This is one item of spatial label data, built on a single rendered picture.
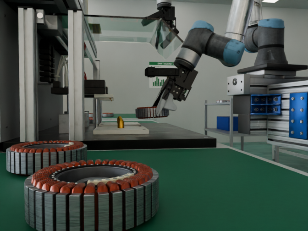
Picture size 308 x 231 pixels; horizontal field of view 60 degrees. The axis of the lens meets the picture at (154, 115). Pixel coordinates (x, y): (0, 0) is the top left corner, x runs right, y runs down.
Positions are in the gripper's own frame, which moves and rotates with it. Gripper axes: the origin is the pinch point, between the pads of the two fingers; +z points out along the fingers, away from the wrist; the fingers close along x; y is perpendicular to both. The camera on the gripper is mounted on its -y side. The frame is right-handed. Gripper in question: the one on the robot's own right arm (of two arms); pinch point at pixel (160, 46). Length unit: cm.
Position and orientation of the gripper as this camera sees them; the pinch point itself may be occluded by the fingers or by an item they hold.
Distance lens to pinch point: 138.4
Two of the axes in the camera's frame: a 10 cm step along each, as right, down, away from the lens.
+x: -2.8, -0.3, 9.6
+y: 9.6, -0.1, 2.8
